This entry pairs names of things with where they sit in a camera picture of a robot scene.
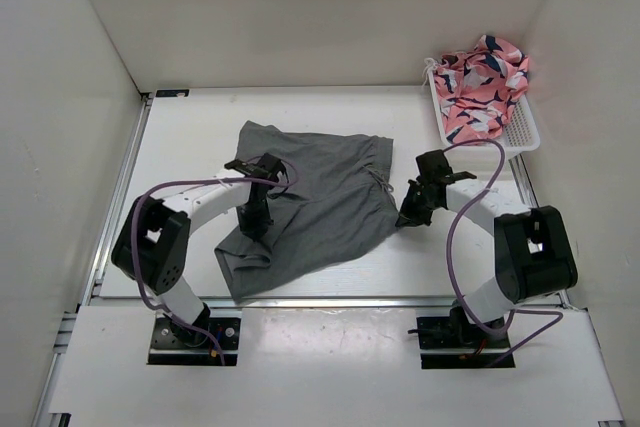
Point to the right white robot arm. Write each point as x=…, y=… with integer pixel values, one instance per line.
x=532, y=252

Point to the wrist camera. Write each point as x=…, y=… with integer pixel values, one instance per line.
x=270, y=167
x=432, y=166

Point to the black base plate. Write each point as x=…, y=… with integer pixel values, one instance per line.
x=443, y=348
x=167, y=346

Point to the white plastic basket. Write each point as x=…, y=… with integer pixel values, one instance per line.
x=519, y=136

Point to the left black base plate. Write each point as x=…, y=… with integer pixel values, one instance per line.
x=167, y=346

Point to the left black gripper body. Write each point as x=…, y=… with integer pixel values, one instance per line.
x=253, y=217

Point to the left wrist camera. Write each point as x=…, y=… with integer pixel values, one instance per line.
x=270, y=167

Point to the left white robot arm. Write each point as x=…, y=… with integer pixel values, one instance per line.
x=151, y=248

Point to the grey shorts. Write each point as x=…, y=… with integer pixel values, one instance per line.
x=340, y=208

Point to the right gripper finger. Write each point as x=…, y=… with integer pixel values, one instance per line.
x=404, y=220
x=423, y=217

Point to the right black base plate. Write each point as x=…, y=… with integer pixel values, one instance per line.
x=443, y=348

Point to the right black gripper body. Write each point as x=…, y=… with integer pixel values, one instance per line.
x=417, y=198

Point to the black corner label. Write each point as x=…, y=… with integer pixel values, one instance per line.
x=172, y=93

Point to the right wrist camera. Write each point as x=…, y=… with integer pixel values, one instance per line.
x=432, y=166

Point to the pink patterned shorts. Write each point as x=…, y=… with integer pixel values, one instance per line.
x=478, y=90

